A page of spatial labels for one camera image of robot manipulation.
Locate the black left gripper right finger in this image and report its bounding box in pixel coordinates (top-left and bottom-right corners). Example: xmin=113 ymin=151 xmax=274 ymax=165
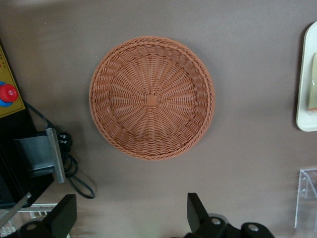
xmin=187 ymin=192 xmax=214 ymax=238

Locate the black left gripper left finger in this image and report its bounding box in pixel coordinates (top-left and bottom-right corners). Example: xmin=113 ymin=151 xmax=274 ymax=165
xmin=44 ymin=194 xmax=78 ymax=238

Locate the round brown wicker basket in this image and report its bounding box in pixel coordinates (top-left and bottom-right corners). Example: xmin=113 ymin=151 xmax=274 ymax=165
xmin=89 ymin=36 xmax=214 ymax=162

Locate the beige plastic serving tray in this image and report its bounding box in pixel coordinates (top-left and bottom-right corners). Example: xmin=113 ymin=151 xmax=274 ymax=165
xmin=295 ymin=21 xmax=317 ymax=132

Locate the clear acrylic bottle rack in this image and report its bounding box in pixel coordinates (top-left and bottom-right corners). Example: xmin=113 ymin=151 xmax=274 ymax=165
xmin=294 ymin=167 xmax=317 ymax=230

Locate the red emergency stop button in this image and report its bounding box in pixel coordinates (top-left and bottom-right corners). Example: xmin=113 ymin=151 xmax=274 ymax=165
xmin=0 ymin=83 xmax=19 ymax=108

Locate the yellow emergency stop box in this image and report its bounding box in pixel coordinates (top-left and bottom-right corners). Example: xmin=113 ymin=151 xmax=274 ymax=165
xmin=0 ymin=44 xmax=27 ymax=119

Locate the black power cable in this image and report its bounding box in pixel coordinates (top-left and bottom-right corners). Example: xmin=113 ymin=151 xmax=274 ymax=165
xmin=24 ymin=101 xmax=97 ymax=199

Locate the grey metal bracket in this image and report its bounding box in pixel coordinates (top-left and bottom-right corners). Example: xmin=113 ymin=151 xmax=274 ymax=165
xmin=13 ymin=128 xmax=66 ymax=184

